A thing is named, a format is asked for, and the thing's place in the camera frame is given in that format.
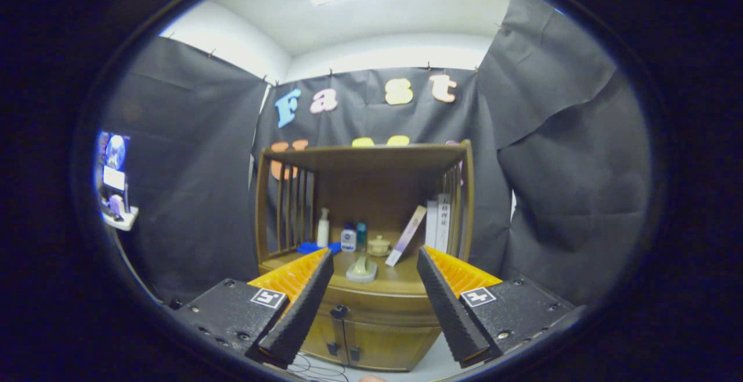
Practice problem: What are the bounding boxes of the black floor cables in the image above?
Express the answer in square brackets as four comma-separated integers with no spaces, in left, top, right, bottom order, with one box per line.
[287,353,349,381]

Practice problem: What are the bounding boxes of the white book black characters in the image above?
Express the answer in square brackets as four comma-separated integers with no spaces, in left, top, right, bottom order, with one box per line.
[437,193,452,253]

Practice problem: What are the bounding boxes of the wooden countertop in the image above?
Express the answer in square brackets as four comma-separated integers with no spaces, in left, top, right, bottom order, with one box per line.
[259,246,459,297]

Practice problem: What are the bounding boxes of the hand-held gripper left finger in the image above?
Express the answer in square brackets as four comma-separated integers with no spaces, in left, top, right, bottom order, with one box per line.
[174,247,335,369]

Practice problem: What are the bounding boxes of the plain white book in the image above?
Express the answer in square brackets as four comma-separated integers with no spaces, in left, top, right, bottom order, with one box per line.
[425,199,439,248]

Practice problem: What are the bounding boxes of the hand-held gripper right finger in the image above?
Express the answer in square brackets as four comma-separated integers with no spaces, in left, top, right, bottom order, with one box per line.
[416,246,576,369]

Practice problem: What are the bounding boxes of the computer monitor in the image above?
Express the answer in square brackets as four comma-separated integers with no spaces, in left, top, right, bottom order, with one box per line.
[96,131,131,203]

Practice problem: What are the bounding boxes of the purple and white book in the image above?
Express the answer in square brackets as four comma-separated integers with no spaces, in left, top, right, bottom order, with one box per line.
[385,206,427,267]

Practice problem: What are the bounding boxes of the wooden cabinet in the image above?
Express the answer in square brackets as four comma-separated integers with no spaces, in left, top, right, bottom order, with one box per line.
[254,141,475,372]

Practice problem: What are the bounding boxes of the blue cloth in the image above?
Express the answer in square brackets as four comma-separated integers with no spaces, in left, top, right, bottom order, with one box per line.
[297,242,343,255]

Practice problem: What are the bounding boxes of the pale green round item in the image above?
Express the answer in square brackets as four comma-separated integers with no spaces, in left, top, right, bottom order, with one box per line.
[346,253,378,283]

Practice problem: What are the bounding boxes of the wooden drawer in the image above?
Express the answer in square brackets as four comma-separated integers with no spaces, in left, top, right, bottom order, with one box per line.
[318,286,445,327]

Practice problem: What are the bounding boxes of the white side table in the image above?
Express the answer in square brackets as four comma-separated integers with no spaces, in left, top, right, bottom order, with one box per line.
[102,205,140,232]

